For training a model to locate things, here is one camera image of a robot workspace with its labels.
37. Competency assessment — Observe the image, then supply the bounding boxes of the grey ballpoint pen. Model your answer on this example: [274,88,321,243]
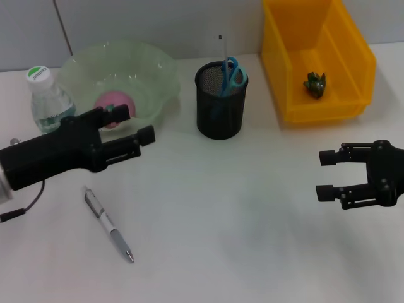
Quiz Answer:
[83,186,136,263]

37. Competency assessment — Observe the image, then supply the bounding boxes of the black mesh pen cup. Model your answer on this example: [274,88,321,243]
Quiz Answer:
[194,61,250,140]

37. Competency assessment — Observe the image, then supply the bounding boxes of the clear water bottle green label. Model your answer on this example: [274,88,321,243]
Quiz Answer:
[25,65,78,135]

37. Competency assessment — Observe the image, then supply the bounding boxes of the blue scissors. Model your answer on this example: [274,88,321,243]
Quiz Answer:
[210,56,248,120]

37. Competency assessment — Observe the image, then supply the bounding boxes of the pink toy peach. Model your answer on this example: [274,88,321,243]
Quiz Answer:
[94,90,138,130]

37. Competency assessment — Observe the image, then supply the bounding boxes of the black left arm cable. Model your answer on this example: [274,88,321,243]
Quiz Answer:
[0,179,47,223]

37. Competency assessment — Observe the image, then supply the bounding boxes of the transparent plastic ruler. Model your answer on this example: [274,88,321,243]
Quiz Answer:
[217,34,231,80]

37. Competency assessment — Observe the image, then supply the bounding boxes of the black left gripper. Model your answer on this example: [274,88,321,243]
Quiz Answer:
[0,104,156,192]

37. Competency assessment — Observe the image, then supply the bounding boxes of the yellow plastic bin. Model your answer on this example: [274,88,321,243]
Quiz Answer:
[261,0,378,124]

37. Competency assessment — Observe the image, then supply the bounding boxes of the green plastic wrapper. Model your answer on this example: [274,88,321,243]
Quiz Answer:
[302,71,330,102]

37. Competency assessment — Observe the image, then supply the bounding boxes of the pale green glass fruit plate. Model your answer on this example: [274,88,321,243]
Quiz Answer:
[58,39,182,132]

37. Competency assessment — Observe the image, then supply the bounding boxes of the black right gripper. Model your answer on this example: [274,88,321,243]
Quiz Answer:
[315,139,404,211]

